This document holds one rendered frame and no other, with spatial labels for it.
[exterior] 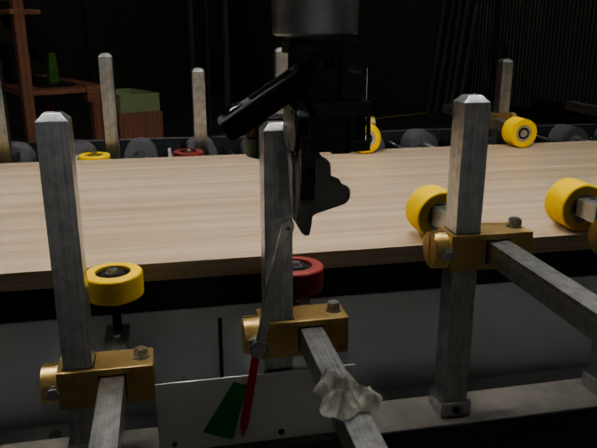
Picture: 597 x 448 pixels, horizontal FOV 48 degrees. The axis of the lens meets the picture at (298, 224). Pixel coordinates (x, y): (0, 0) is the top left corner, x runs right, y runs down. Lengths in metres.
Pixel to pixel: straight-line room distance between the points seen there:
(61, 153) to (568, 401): 0.78
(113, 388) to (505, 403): 0.56
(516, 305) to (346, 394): 0.60
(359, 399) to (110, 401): 0.29
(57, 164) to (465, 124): 0.48
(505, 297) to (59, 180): 0.78
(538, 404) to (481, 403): 0.08
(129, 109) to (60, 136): 4.80
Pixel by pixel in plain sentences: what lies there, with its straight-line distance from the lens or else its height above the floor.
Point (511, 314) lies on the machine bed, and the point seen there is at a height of 0.74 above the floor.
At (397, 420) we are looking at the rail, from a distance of 0.98.
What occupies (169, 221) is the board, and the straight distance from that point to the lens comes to 1.18.
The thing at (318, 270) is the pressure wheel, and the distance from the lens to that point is 0.92.
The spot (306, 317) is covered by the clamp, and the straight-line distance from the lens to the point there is 0.86.
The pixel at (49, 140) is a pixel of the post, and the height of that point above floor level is 1.11.
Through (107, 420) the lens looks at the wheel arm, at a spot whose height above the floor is 0.82.
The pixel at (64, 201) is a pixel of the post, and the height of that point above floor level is 1.04.
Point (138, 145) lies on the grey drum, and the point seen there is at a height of 0.84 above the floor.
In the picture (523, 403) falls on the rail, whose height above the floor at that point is 0.70.
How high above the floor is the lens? 1.23
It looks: 17 degrees down
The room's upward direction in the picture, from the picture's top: straight up
